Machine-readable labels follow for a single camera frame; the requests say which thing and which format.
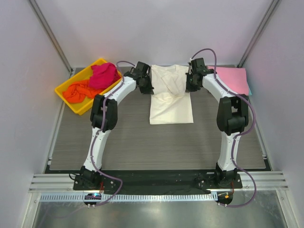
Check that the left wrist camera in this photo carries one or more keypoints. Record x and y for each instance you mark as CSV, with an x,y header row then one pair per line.
x,y
142,69

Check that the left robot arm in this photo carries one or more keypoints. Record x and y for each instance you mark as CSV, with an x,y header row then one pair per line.
x,y
104,117

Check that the aluminium rail front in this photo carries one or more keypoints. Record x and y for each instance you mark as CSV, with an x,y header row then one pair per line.
x,y
265,180

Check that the yellow plastic bin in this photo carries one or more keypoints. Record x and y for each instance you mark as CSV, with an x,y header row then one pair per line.
x,y
84,74

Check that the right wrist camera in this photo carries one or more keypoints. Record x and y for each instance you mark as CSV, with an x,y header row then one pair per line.
x,y
198,66

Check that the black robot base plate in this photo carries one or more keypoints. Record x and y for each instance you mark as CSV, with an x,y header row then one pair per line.
x,y
205,179

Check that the aluminium frame post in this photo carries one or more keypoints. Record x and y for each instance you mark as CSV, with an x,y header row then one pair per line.
x,y
274,4
45,25

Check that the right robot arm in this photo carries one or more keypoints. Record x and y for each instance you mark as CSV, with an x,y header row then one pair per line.
x,y
232,118

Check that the white t shirt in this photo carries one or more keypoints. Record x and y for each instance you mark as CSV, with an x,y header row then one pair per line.
x,y
170,103

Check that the orange t shirt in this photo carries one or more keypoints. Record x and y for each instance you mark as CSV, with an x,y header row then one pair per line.
x,y
79,90

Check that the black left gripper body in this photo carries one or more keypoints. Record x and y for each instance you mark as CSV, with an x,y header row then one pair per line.
x,y
146,87

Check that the magenta t shirt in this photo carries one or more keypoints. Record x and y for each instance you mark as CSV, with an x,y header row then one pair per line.
x,y
103,76

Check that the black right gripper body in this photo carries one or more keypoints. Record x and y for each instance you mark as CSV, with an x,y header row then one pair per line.
x,y
190,85

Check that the folded pink t shirt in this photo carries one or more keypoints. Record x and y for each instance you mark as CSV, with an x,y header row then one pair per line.
x,y
233,79

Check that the slotted white cable duct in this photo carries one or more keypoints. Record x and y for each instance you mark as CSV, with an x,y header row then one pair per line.
x,y
98,198

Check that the left aluminium frame post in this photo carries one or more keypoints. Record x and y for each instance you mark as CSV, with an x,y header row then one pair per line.
x,y
45,25

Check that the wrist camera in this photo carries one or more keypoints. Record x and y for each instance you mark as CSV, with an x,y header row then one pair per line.
x,y
198,66
142,69

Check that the right aluminium frame post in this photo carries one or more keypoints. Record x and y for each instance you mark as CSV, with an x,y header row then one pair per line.
x,y
274,4

